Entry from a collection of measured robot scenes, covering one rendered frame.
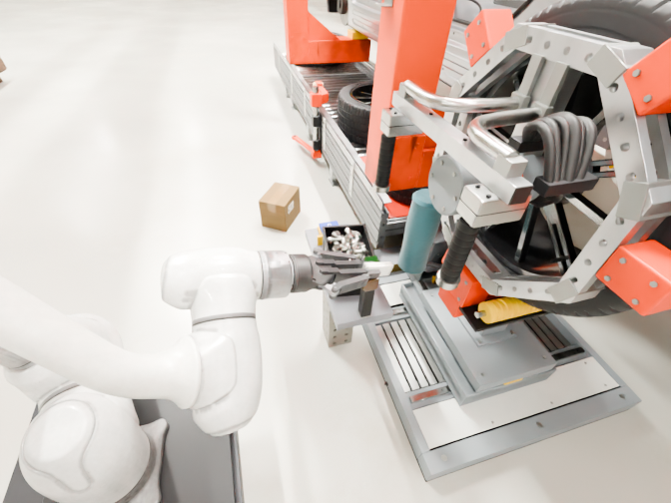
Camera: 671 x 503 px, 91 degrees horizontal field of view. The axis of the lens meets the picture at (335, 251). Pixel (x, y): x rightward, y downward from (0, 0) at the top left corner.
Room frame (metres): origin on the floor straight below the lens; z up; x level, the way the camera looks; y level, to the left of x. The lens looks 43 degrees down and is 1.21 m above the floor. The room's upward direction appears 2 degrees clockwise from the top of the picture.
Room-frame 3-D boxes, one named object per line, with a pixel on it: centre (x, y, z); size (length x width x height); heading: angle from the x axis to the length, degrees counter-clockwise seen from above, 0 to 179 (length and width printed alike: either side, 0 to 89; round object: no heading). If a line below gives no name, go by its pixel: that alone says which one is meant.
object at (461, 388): (0.76, -0.54, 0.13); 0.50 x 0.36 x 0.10; 18
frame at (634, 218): (0.66, -0.39, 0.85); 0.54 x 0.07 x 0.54; 18
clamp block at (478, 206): (0.44, -0.24, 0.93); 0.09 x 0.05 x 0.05; 108
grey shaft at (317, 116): (2.30, 0.17, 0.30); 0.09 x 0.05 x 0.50; 18
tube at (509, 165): (0.53, -0.30, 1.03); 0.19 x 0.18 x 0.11; 108
